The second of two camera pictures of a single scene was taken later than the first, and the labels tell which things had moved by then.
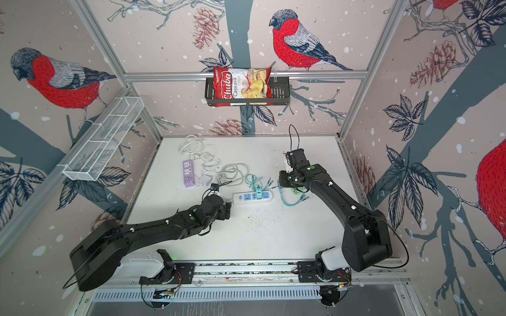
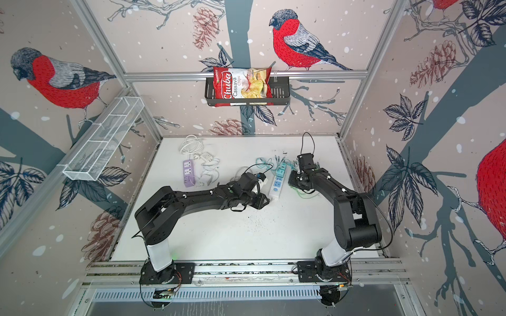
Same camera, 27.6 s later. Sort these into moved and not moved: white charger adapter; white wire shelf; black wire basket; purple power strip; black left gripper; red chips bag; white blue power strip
Moved: black left gripper; white blue power strip
Not moved: white wire shelf; black wire basket; red chips bag; purple power strip; white charger adapter
